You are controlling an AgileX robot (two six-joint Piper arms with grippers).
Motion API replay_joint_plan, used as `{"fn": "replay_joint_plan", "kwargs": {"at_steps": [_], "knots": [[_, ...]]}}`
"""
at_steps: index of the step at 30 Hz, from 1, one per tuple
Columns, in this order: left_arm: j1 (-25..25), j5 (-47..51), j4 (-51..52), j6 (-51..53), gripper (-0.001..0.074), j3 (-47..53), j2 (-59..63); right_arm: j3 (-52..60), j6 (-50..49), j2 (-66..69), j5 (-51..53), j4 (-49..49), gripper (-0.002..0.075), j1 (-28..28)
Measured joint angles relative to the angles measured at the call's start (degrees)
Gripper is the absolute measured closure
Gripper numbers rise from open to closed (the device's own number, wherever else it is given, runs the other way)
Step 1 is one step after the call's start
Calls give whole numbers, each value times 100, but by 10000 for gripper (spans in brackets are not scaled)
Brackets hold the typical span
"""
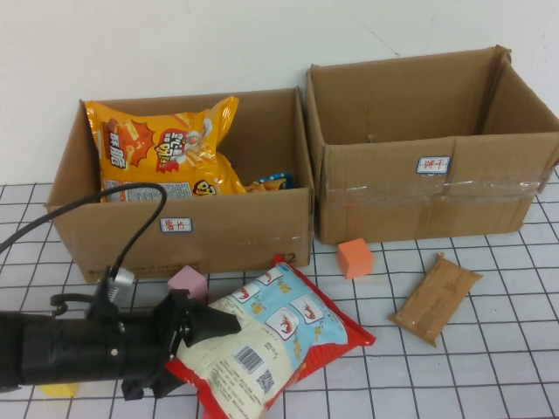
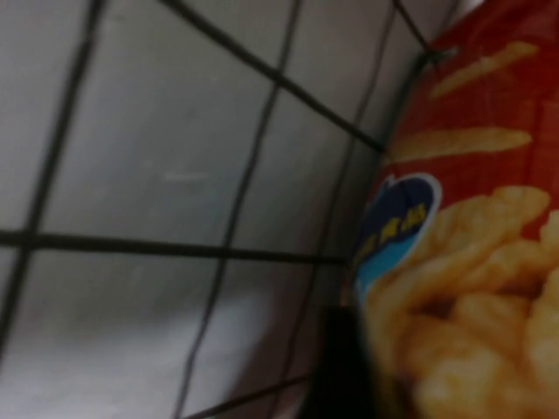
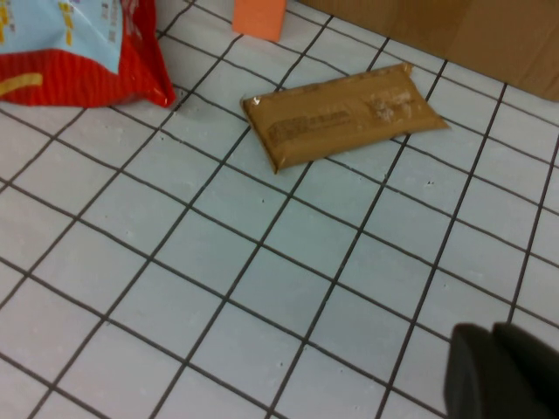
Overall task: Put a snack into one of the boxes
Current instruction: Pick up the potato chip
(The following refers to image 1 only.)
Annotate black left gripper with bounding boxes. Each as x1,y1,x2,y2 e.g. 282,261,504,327
116,290,244,402

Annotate red shrimp chips bag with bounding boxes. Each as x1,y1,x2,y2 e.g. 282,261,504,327
164,256,377,419

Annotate brown biscuit packet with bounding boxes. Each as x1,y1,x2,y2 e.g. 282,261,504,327
388,251,484,348

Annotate small blue snack bag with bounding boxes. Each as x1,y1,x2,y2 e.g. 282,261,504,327
245,170,293,194

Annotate orange-yellow snack bag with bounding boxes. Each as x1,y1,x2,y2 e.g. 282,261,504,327
85,95,248,204

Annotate pink foam cube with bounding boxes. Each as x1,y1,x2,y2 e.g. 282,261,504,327
167,264,209,303

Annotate cardboard box with F2 print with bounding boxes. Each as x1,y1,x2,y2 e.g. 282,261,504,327
45,86,315,284

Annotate white label red handwritten characters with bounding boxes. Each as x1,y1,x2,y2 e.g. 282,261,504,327
160,216,194,235
415,155,452,176

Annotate yellow foam cube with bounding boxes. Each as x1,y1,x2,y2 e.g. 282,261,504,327
38,382,82,397

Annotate orange foam cube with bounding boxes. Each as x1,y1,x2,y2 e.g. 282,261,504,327
336,237,376,281

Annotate taped cardboard box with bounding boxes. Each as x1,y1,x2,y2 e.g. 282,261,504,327
304,43,559,245

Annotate left wrist camera silver connector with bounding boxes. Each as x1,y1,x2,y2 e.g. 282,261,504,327
85,266,135,325

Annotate black camera cable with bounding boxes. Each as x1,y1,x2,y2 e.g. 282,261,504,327
0,182,169,280

